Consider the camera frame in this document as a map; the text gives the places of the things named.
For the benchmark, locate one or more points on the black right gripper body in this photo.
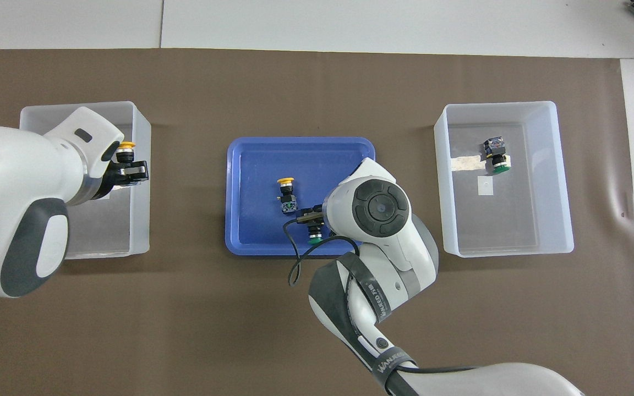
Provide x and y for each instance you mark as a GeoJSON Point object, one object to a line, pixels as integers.
{"type": "Point", "coordinates": [312, 215]}

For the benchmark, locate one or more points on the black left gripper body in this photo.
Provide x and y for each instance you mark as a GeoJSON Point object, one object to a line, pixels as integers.
{"type": "Point", "coordinates": [111, 154]}

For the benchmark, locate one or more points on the yellow mushroom push button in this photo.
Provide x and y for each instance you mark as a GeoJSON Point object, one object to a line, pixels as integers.
{"type": "Point", "coordinates": [126, 149]}
{"type": "Point", "coordinates": [287, 197]}

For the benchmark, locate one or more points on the green mushroom push button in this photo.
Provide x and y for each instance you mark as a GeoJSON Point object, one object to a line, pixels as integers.
{"type": "Point", "coordinates": [314, 236]}
{"type": "Point", "coordinates": [496, 155]}

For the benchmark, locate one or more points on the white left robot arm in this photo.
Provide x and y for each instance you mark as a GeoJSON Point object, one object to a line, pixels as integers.
{"type": "Point", "coordinates": [20, 165]}

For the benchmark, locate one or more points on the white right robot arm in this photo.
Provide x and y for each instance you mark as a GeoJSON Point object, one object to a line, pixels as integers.
{"type": "Point", "coordinates": [377, 206]}

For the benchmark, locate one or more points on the small white sticker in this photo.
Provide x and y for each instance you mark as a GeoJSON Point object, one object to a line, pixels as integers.
{"type": "Point", "coordinates": [485, 185]}
{"type": "Point", "coordinates": [105, 194]}

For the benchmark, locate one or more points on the translucent white plastic box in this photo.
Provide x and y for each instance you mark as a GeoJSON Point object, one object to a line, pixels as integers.
{"type": "Point", "coordinates": [136, 220]}
{"type": "Point", "coordinates": [556, 220]}

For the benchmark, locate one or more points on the blue plastic tray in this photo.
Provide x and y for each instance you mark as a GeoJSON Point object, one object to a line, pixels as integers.
{"type": "Point", "coordinates": [251, 176]}

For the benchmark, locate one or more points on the brown paper table mat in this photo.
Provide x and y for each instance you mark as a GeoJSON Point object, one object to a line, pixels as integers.
{"type": "Point", "coordinates": [185, 330]}

